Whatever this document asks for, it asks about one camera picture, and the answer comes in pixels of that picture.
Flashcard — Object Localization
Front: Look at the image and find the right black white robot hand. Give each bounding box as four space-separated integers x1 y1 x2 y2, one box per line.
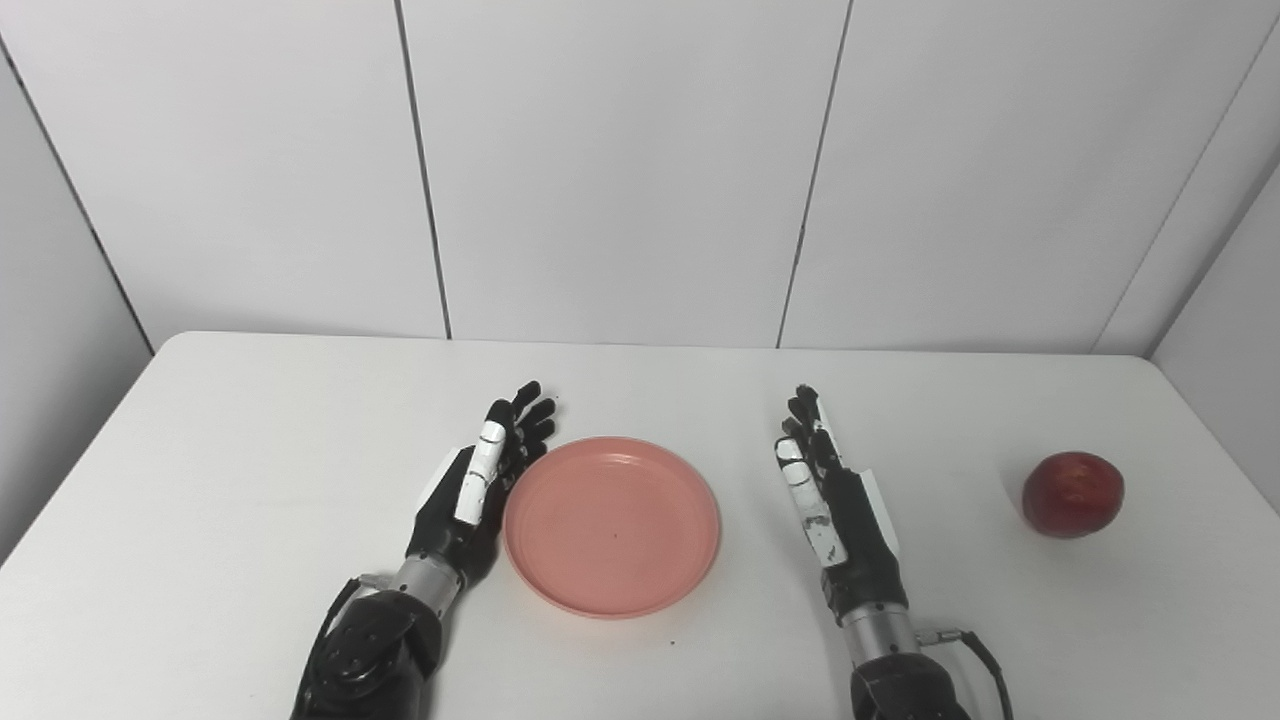
775 385 909 627

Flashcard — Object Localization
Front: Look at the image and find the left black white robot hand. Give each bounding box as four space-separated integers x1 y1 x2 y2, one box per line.
406 380 557 586

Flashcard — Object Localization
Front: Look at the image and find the pink plastic plate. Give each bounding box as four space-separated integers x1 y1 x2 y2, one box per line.
502 436 722 620

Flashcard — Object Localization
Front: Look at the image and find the red apple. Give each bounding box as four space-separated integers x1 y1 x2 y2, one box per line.
1021 451 1126 540

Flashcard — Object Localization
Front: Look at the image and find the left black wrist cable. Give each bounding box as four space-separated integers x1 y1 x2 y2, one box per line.
300 574 399 691

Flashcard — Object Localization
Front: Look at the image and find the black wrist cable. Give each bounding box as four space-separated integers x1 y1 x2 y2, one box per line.
916 628 1015 720
300 574 399 691

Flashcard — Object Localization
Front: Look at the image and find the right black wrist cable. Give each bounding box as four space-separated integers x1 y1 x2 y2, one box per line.
916 628 1015 720

